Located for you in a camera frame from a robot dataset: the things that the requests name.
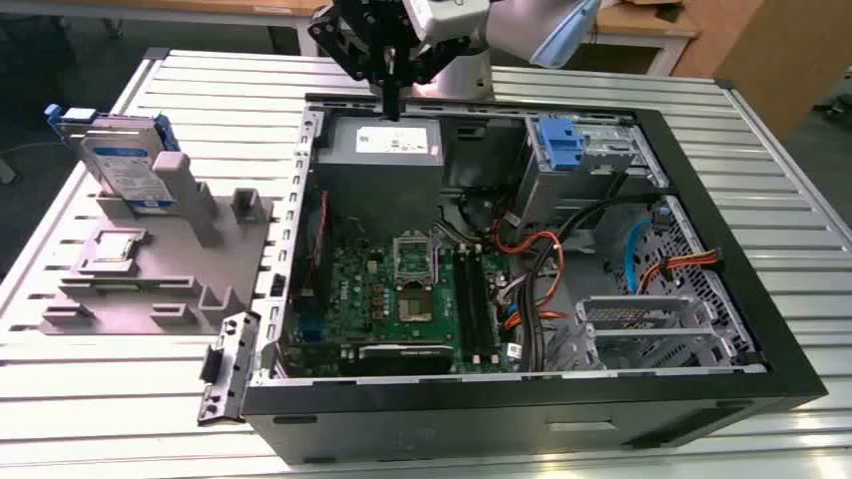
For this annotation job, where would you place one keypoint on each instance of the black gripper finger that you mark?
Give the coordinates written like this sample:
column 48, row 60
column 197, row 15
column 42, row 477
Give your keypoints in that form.
column 398, row 90
column 338, row 45

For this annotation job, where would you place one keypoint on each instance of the hard disk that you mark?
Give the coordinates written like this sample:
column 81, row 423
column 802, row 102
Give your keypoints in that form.
column 126, row 174

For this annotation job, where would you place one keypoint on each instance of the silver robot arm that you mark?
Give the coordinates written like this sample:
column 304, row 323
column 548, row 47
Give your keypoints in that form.
column 465, row 75

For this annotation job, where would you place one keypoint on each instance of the metal disk bay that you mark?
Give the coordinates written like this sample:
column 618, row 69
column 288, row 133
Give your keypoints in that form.
column 658, row 331

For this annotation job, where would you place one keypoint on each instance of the grey power supply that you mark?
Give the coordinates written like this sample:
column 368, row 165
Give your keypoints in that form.
column 378, row 194

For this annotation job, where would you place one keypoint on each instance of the blue plastic drive latch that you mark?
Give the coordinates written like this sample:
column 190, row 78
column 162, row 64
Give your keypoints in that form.
column 562, row 144

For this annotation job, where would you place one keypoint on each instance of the metal optical drive cage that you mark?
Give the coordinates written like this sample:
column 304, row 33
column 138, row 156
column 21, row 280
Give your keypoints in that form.
column 552, row 194

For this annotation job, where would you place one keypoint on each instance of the thin locking lever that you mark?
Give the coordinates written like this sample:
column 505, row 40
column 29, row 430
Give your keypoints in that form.
column 436, row 264

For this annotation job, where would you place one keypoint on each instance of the green motherboard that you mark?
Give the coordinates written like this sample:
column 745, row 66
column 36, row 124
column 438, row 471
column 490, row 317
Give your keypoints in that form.
column 358, row 299

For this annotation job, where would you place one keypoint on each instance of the CPU socket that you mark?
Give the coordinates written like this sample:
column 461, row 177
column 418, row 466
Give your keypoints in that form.
column 418, row 309

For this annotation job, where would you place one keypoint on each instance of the black RAM slot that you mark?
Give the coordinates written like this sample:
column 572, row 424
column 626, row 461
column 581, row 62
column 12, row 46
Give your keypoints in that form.
column 468, row 304
column 485, row 304

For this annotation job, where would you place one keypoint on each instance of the grey parts rack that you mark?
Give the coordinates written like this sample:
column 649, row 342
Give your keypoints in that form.
column 200, row 279

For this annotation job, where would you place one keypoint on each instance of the silver CPU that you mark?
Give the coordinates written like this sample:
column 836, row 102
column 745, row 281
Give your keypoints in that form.
column 114, row 248

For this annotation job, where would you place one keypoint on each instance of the black graphics card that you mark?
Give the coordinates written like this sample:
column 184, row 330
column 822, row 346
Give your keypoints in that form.
column 405, row 359

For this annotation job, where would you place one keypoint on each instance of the green RAM stick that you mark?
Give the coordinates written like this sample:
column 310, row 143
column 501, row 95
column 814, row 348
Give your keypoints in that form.
column 149, row 285

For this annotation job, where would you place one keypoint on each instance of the wooden cabinet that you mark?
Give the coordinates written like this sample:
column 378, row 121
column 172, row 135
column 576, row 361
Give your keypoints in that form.
column 785, row 50

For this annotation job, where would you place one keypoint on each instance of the grey expansion card retainer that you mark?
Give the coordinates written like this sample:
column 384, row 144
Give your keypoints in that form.
column 233, row 364

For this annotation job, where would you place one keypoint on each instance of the black PC case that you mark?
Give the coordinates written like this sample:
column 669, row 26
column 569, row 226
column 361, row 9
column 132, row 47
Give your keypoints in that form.
column 465, row 419

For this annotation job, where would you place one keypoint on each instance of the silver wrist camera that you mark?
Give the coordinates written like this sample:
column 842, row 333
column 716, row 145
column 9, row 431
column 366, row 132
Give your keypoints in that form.
column 452, row 20

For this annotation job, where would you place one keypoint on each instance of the wooden desk white frame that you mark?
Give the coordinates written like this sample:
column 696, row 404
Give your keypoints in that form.
column 654, row 22

